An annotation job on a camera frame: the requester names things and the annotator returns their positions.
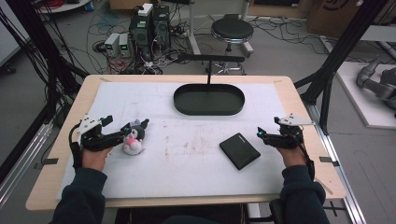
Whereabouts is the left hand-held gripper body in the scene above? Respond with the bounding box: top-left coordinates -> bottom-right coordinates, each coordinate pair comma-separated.
76,114 -> 114,153

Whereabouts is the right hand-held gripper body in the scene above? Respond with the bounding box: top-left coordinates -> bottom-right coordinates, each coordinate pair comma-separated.
273,113 -> 316,150

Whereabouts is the black and white plush toy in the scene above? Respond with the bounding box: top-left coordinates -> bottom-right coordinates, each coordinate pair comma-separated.
121,118 -> 150,156

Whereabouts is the person's left hand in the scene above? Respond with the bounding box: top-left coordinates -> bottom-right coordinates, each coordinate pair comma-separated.
80,146 -> 114,173

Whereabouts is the person's right hand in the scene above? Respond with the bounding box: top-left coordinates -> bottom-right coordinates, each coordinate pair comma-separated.
276,145 -> 308,169

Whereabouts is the black square box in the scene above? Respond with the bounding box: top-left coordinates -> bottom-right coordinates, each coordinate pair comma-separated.
219,132 -> 262,171

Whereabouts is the black tape strip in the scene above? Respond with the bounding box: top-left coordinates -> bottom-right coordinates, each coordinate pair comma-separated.
33,157 -> 60,171
318,156 -> 341,168

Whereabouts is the black oval tray with stand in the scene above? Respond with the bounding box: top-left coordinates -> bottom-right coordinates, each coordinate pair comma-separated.
173,53 -> 247,117

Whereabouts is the white table mat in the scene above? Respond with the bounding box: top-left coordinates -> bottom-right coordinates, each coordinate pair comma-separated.
56,81 -> 295,201

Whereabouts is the white floor platform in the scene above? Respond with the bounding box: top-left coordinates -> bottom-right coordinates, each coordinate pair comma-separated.
335,61 -> 396,131

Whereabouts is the grey power supply box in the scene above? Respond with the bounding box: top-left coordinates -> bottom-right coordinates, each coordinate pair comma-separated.
104,32 -> 121,58
118,33 -> 131,58

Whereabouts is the black computer tower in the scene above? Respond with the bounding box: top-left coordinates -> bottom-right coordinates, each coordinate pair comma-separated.
151,5 -> 172,51
128,12 -> 154,62

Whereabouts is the black round stool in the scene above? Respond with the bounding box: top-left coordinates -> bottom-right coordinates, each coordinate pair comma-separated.
210,16 -> 255,76

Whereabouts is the white box on tower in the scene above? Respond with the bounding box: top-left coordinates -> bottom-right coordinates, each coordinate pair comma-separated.
136,3 -> 154,18

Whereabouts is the brown cardboard box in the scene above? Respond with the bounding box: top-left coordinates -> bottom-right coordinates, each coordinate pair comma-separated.
305,0 -> 370,39

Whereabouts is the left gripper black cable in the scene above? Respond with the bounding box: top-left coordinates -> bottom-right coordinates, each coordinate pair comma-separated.
68,122 -> 84,171

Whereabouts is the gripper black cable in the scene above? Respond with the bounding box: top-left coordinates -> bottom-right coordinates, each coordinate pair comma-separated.
68,122 -> 84,171
298,125 -> 317,182

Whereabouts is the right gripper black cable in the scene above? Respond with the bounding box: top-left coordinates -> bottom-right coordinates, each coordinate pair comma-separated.
298,125 -> 317,182

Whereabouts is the black metal frame post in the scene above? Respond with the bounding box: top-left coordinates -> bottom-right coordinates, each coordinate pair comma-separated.
0,0 -> 90,185
293,0 -> 389,135

